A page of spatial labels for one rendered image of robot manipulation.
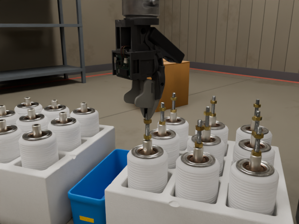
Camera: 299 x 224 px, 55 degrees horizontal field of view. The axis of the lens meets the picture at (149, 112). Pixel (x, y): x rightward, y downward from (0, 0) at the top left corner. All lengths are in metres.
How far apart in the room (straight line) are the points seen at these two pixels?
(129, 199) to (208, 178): 0.18
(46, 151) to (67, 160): 0.07
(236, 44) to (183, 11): 0.87
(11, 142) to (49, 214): 0.22
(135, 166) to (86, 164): 0.29
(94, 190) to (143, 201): 0.30
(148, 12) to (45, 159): 0.46
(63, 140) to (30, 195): 0.18
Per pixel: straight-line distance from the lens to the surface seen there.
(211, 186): 0.64
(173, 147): 0.75
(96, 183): 0.92
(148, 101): 0.60
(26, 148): 0.80
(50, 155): 0.81
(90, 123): 0.97
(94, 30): 3.48
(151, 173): 0.65
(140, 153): 0.66
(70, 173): 0.84
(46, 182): 0.76
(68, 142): 0.89
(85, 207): 0.79
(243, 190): 0.62
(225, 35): 3.53
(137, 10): 0.57
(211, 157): 0.66
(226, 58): 3.53
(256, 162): 0.63
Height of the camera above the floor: 0.53
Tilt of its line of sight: 17 degrees down
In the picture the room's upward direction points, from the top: straight up
